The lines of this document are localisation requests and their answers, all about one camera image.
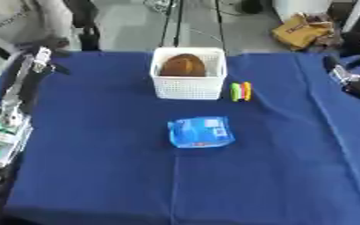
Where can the green marker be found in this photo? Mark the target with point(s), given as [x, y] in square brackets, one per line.
[235, 92]

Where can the brown paper bag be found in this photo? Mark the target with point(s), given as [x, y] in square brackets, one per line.
[301, 30]

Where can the brown round soft toy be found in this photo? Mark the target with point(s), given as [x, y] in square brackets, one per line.
[183, 66]

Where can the black tripod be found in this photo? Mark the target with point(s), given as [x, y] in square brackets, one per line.
[178, 23]

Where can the black stand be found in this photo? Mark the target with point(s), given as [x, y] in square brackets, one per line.
[88, 35]

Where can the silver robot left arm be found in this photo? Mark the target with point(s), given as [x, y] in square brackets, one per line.
[4, 137]

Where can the white perforated plastic basket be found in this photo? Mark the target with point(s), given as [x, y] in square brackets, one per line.
[188, 88]

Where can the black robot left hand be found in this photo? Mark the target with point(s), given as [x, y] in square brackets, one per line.
[28, 85]

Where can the blue plastic packet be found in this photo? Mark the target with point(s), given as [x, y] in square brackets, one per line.
[201, 133]

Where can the white bin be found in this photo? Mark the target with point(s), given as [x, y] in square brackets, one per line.
[301, 5]

